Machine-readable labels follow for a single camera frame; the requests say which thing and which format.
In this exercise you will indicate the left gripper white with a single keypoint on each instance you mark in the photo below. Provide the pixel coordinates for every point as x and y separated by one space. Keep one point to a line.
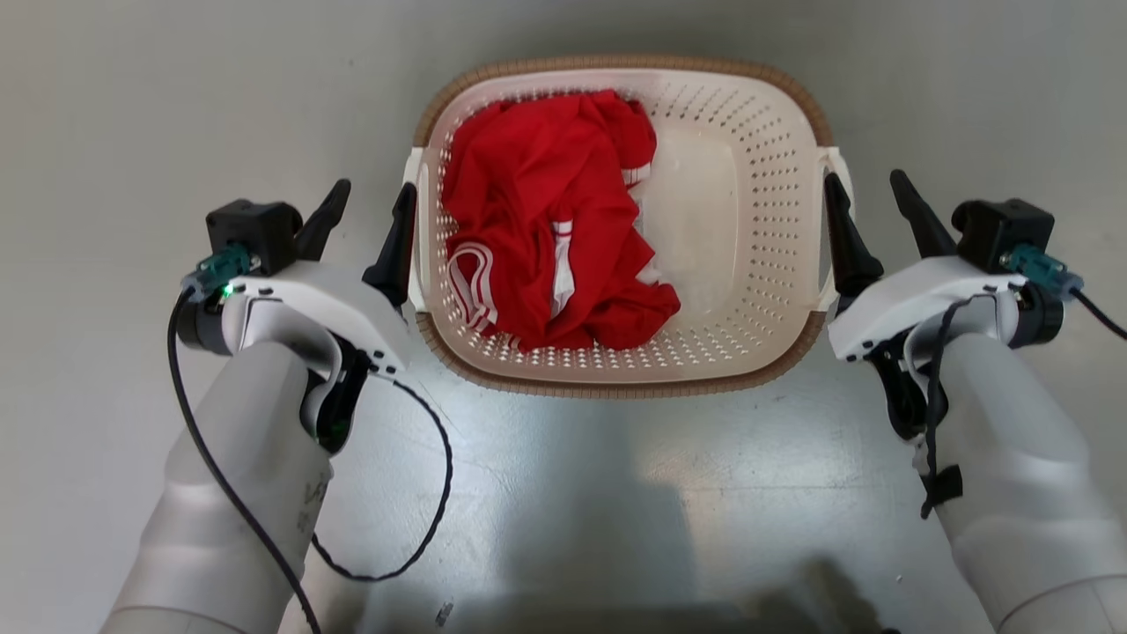
343 304

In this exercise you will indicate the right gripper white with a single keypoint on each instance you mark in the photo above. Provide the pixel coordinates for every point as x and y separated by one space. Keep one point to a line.
907 299

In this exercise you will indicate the beige perforated plastic laundry basket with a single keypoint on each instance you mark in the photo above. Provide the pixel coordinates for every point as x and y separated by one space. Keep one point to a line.
748 229

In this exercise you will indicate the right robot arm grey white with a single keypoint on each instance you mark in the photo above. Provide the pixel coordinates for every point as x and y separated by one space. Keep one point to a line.
1012 475

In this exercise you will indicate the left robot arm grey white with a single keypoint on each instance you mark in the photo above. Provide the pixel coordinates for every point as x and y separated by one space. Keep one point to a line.
238 493

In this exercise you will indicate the red garment with white stripes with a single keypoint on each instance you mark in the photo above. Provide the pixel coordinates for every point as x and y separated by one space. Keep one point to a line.
528 202

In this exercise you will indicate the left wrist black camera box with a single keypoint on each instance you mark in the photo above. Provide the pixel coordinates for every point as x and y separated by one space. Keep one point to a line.
251 231

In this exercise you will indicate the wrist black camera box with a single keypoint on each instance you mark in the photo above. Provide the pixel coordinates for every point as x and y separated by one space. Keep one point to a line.
1004 227
251 231

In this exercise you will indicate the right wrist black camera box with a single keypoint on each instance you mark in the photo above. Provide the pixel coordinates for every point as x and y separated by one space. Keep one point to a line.
1004 227

